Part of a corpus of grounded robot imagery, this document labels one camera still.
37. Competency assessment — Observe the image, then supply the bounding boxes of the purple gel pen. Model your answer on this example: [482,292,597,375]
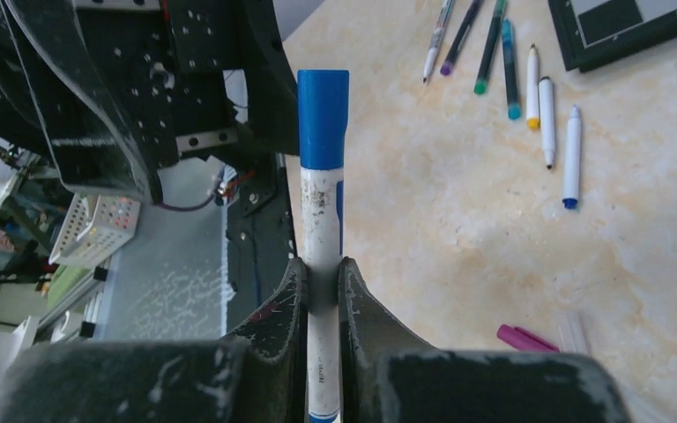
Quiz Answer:
[440,0,484,77]

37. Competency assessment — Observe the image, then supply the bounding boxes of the blue gel pen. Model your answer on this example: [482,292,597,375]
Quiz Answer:
[502,19,522,120]

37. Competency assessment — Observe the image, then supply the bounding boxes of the white marker blue cap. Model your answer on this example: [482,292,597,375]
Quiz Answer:
[297,70,350,422]

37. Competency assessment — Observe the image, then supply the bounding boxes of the green gel pen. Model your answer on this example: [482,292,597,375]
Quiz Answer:
[473,0,508,95]

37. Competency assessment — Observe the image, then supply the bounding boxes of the thin marker yellow cap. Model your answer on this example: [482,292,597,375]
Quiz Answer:
[525,44,540,130]

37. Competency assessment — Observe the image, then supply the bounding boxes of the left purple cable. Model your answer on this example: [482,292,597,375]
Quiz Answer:
[154,174,226,212]

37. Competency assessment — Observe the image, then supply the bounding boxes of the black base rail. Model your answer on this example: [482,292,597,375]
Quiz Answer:
[225,154,296,330]

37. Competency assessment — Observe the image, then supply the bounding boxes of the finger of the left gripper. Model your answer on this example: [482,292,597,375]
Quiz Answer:
[2,1,182,204]

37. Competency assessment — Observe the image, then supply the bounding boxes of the thin marker black cap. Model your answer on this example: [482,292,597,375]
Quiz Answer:
[538,77,556,169]

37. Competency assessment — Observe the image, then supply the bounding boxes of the thin marker dark blue cap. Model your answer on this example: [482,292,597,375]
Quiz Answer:
[562,104,582,210]

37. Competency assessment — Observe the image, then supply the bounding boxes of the black grey chessboard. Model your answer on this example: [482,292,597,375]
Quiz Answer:
[547,0,677,73]

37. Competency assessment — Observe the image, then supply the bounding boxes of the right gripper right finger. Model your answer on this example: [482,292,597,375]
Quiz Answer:
[338,257,631,422]

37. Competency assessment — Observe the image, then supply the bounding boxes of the clear pen cap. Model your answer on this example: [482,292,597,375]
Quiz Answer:
[556,311,591,355]

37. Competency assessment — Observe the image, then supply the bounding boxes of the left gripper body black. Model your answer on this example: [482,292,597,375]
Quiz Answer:
[70,0,300,170]

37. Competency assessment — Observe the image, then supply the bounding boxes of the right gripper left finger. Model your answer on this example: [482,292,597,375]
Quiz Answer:
[0,258,307,422]

